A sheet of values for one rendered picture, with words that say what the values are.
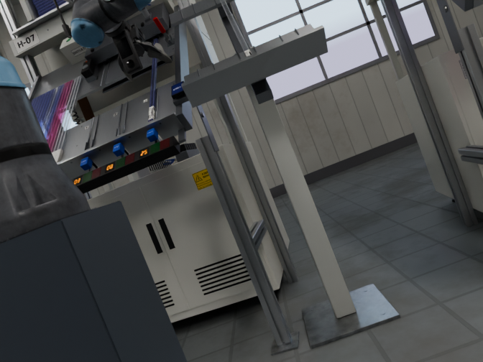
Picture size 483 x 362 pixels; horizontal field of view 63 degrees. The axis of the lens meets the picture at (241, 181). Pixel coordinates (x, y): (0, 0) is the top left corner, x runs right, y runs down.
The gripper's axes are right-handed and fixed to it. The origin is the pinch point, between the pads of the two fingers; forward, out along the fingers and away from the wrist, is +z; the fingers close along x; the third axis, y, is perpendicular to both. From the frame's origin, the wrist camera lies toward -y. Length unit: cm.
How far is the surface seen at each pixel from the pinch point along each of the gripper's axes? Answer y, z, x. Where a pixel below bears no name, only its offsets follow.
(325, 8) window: 264, 253, -105
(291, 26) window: 257, 249, -62
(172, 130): -26.9, -2.1, -4.7
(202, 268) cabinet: -51, 47, 15
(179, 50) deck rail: 7.5, 2.7, -9.7
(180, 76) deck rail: -7.8, -1.2, -9.6
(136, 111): -14.1, -1.7, 6.1
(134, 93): 33, 34, 26
